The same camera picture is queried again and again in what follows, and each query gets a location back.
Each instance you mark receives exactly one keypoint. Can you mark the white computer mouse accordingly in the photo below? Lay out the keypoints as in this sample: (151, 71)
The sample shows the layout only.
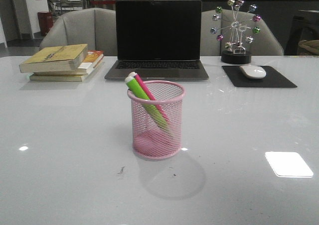
(252, 71)

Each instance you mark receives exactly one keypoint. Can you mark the grey left armchair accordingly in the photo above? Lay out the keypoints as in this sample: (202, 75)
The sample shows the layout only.
(95, 27)

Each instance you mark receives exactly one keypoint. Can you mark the black mouse pad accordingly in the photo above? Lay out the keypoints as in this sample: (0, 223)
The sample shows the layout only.
(273, 78)

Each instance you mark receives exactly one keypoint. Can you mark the orange middle book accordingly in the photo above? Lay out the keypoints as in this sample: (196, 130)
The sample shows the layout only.
(92, 60)

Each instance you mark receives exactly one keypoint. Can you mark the pale bottom book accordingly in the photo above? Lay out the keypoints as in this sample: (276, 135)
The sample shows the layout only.
(65, 78)

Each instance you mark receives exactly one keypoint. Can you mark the grey right armchair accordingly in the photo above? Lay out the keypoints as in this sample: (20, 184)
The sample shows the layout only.
(214, 34)

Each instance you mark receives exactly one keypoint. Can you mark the grey open laptop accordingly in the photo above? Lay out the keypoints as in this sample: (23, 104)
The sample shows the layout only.
(159, 40)

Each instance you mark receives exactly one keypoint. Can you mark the pink marker pen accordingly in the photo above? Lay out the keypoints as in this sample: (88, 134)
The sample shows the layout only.
(148, 93)

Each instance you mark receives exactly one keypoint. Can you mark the dark chair far right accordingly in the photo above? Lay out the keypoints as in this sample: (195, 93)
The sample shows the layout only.
(305, 26)

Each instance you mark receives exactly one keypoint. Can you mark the pink mesh pen holder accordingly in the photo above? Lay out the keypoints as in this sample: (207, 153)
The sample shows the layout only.
(153, 136)

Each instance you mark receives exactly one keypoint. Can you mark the grey armchair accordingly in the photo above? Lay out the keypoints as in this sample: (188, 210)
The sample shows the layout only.
(214, 34)
(95, 27)

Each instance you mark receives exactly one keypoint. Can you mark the red trash bin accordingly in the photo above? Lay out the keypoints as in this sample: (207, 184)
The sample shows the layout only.
(45, 22)

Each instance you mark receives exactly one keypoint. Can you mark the yellow top book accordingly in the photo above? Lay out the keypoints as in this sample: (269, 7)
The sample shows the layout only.
(56, 58)

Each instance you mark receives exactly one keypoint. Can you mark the ferris wheel desk ornament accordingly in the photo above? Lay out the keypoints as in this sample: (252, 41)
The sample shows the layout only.
(237, 33)

